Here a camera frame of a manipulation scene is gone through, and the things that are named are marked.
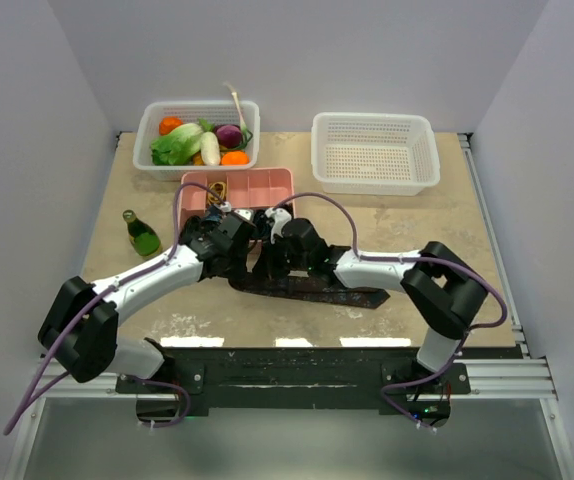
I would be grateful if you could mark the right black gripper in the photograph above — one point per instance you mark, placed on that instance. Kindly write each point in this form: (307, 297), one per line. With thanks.
(273, 271)

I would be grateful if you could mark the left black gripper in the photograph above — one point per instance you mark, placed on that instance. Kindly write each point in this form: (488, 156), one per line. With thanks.
(237, 273)

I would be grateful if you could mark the brown patterned tie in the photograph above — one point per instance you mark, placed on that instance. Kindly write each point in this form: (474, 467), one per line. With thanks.
(311, 290)

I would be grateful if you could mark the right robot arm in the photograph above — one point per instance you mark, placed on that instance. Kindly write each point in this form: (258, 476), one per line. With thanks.
(445, 291)

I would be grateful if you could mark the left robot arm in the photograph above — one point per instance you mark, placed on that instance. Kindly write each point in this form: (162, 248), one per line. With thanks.
(81, 327)

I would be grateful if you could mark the rolled dark blue tie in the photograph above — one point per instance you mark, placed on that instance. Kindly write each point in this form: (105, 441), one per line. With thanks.
(201, 224)

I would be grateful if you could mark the rolled yellow tie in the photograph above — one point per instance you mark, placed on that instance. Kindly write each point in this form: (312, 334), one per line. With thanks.
(217, 193)

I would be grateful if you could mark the pink divided organizer tray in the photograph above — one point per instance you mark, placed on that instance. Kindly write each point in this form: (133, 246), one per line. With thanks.
(256, 189)

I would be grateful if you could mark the green glass bottle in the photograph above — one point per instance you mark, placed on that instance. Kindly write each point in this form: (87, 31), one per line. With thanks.
(143, 238)

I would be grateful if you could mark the orange front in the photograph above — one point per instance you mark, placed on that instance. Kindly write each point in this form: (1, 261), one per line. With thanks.
(235, 158)

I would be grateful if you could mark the white radish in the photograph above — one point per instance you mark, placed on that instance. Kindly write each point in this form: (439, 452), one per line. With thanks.
(210, 149)

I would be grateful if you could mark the white empty basket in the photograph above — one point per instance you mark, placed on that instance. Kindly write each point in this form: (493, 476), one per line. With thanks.
(374, 153)

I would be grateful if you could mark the green lettuce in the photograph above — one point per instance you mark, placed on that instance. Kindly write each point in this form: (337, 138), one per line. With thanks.
(177, 147)

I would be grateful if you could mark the purple onion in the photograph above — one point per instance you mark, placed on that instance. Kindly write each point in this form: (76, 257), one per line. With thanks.
(229, 136)

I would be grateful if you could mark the green onion stalk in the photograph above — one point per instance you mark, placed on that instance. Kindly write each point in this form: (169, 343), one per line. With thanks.
(246, 134)

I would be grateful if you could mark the white vegetable basket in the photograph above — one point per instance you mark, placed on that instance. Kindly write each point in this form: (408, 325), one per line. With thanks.
(209, 115)

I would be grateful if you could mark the orange tomato back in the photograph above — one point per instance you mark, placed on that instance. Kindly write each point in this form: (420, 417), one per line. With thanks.
(168, 124)

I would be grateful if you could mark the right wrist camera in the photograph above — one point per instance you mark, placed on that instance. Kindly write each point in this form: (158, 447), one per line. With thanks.
(277, 217)

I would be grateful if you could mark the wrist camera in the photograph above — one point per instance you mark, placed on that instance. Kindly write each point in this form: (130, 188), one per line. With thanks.
(244, 213)
(277, 217)

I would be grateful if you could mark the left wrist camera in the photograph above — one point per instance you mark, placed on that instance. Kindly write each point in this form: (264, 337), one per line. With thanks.
(244, 213)

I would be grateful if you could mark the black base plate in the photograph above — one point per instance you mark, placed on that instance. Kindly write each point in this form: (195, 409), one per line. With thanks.
(381, 379)

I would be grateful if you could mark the aluminium frame rail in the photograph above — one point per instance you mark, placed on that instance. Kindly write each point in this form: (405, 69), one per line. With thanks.
(488, 379)

